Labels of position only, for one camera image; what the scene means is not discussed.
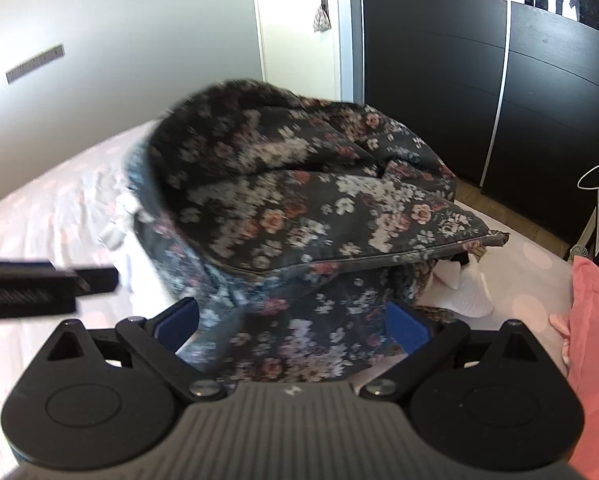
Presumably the dark floral garment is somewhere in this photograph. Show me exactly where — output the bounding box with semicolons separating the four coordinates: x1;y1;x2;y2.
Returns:
126;79;508;382

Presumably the white garment on bed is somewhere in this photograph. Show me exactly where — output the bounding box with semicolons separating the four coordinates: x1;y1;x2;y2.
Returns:
419;254;493;318

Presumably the pink dotted bed sheet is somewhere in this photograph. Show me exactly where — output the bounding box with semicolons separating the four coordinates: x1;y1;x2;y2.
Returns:
0;122;573;479

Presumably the pink pillow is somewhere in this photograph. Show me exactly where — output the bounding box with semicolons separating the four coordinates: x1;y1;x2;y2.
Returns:
549;257;599;479

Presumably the black wardrobe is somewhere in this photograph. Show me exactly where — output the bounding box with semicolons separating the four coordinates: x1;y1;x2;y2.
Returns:
363;0;599;244

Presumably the white door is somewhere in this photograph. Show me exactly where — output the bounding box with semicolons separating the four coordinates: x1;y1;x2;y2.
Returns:
255;0;354;101

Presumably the grey wall strip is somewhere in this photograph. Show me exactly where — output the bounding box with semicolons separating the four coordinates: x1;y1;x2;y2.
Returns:
5;44;65;84

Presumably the pouch hanging on door handle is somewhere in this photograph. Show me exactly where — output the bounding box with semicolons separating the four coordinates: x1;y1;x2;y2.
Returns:
313;6;332;32

